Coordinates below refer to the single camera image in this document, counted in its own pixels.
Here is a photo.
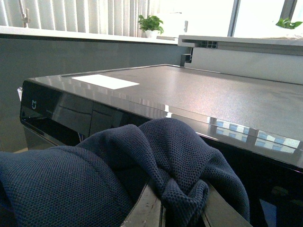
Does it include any metal right gripper left finger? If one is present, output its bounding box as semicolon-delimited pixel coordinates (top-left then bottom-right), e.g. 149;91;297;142
121;182;163;227

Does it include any metal right gripper right finger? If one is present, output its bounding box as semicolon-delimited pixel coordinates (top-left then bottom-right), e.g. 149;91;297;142
202;182;252;227

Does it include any navy blue knit garment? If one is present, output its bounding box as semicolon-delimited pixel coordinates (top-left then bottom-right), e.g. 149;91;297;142
0;118;250;227

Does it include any grey front-load washing machine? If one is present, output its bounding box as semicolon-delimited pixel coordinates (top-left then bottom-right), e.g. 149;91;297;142
19;65;303;227

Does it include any white label on machine top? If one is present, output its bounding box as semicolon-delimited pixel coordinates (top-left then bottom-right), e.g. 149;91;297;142
72;74;139;89

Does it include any white window counter ledge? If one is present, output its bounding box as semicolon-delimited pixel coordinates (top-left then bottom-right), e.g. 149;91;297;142
0;26;303;56

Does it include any potted green plant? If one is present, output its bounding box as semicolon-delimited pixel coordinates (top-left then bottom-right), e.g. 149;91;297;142
138;15;164;38

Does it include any green plant at right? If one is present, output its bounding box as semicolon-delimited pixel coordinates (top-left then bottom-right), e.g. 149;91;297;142
276;17;303;30

